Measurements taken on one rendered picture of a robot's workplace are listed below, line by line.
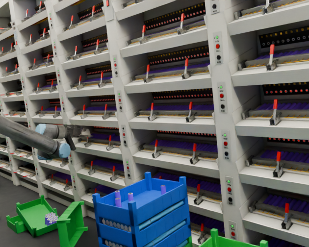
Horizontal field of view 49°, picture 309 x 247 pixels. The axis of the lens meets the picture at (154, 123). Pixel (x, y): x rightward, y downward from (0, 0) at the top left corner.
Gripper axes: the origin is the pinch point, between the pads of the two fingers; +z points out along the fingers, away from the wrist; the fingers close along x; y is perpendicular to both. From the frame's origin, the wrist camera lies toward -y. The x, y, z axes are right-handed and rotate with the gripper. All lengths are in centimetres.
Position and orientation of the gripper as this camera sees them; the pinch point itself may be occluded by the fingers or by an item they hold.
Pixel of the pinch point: (90, 136)
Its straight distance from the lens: 233.2
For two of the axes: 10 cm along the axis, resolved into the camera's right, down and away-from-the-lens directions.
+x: -6.6, -0.3, 7.6
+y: 0.7, -10.0, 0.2
